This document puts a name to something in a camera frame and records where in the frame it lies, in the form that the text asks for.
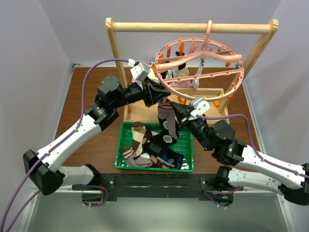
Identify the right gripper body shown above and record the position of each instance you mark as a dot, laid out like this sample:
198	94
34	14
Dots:
198	127

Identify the pink round clip hanger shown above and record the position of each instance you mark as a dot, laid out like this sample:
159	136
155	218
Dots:
179	52

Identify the green plastic tray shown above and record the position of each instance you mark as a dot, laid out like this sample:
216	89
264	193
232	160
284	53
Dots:
184	146

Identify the brown and cream sock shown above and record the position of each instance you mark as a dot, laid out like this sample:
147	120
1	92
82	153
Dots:
140	135

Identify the pink cloth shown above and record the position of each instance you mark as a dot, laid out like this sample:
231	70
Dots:
185	83

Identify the orange clothespin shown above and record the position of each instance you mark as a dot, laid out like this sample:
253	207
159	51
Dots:
217	103
181	100

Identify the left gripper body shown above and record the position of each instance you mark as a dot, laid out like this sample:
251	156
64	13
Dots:
147	95

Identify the wooden hanging rack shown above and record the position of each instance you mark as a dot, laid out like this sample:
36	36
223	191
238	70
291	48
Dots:
265	32

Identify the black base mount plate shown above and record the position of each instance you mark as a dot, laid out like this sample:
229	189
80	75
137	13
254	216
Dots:
198	186

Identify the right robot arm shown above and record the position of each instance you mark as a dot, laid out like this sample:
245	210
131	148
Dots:
241	164

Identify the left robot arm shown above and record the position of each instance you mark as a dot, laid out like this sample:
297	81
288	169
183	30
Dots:
45	167

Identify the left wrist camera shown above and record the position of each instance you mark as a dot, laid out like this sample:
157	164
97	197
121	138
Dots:
139	71

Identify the black sock with blue logo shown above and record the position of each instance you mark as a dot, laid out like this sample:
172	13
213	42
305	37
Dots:
163	156

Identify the grey sock with red stripes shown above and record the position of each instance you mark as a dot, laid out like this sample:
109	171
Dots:
135	159
164	109

